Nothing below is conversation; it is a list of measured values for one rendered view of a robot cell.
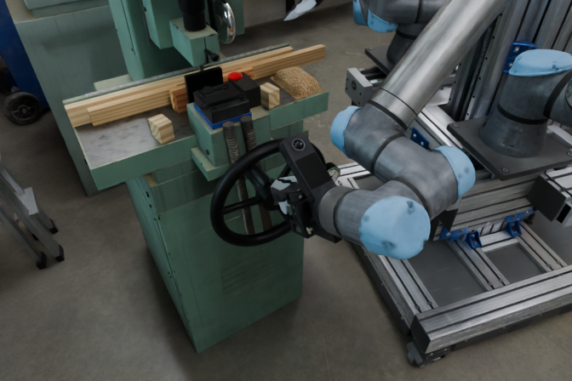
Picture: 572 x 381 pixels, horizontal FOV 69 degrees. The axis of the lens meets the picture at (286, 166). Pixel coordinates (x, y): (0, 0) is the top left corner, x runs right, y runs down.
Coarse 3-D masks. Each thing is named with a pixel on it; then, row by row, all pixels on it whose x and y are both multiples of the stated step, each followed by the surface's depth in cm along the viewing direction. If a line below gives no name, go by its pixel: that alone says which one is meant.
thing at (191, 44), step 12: (180, 24) 100; (180, 36) 98; (192, 36) 94; (204, 36) 95; (216, 36) 96; (180, 48) 101; (192, 48) 95; (204, 48) 96; (216, 48) 98; (192, 60) 96; (204, 60) 98
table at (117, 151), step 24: (288, 96) 107; (312, 96) 107; (120, 120) 98; (144, 120) 98; (288, 120) 107; (96, 144) 91; (120, 144) 91; (144, 144) 91; (168, 144) 92; (192, 144) 95; (96, 168) 86; (120, 168) 88; (144, 168) 92; (216, 168) 90
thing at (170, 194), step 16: (112, 80) 134; (128, 80) 134; (304, 128) 113; (272, 160) 112; (144, 176) 99; (192, 176) 100; (160, 192) 98; (176, 192) 100; (192, 192) 103; (208, 192) 106; (160, 208) 101
